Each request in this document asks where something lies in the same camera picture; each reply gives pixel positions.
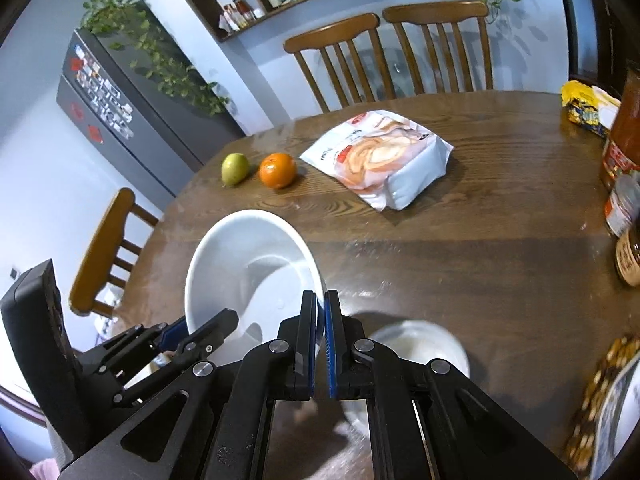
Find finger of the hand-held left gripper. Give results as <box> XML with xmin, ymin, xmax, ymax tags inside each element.
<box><xmin>112</xmin><ymin>308</ymin><xmax>240</xmax><ymax>408</ymax></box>
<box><xmin>77</xmin><ymin>317</ymin><xmax>190</xmax><ymax>376</ymax></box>

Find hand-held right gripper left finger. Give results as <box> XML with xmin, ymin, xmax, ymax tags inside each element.
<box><xmin>59</xmin><ymin>290</ymin><xmax>321</xmax><ymax>480</ymax></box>

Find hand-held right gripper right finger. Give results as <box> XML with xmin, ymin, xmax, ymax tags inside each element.
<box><xmin>324</xmin><ymin>289</ymin><xmax>576</xmax><ymax>480</ymax></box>

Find medium white bowl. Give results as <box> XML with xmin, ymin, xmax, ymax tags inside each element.
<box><xmin>184</xmin><ymin>210</ymin><xmax>319</xmax><ymax>368</ymax></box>

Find small white ramekin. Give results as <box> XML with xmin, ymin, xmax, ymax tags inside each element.
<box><xmin>344</xmin><ymin>320</ymin><xmax>471</xmax><ymax>411</ymax></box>

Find wooden chair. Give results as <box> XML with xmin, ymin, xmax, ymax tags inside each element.
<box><xmin>382</xmin><ymin>1</ymin><xmax>493</xmax><ymax>95</ymax></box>
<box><xmin>68</xmin><ymin>187</ymin><xmax>161</xmax><ymax>318</ymax></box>
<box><xmin>283</xmin><ymin>12</ymin><xmax>383</xmax><ymax>113</ymax></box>

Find green pear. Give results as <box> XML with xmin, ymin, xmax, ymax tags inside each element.
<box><xmin>221</xmin><ymin>153</ymin><xmax>250</xmax><ymax>187</ymax></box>

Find orange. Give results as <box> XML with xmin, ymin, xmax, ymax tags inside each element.
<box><xmin>258</xmin><ymin>152</ymin><xmax>297</xmax><ymax>190</ymax></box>

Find grey fridge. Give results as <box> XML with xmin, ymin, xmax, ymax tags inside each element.
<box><xmin>56</xmin><ymin>0</ymin><xmax>246</xmax><ymax>196</ymax></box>

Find white snack bag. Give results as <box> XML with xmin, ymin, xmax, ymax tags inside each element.
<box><xmin>299</xmin><ymin>110</ymin><xmax>455</xmax><ymax>212</ymax></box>

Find group of fridge photos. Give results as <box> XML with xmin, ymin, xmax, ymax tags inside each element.
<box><xmin>72</xmin><ymin>45</ymin><xmax>136</xmax><ymax>136</ymax></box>

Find wooden beaded trivet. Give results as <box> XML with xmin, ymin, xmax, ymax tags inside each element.
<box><xmin>562</xmin><ymin>334</ymin><xmax>640</xmax><ymax>476</ymax></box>

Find brown sauce jar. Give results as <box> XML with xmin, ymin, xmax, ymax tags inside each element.
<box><xmin>615</xmin><ymin>225</ymin><xmax>640</xmax><ymax>287</ymax></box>

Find small red label jar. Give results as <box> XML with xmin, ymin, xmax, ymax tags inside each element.
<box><xmin>604</xmin><ymin>170</ymin><xmax>640</xmax><ymax>238</ymax></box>

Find yellow snack packet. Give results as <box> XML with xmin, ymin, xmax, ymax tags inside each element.
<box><xmin>561</xmin><ymin>80</ymin><xmax>622</xmax><ymax>138</ymax></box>

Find red sauce bottle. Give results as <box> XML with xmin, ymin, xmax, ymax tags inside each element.
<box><xmin>599</xmin><ymin>60</ymin><xmax>640</xmax><ymax>192</ymax></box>

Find wooden wall shelf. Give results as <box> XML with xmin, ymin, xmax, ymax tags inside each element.
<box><xmin>155</xmin><ymin>0</ymin><xmax>488</xmax><ymax>43</ymax></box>

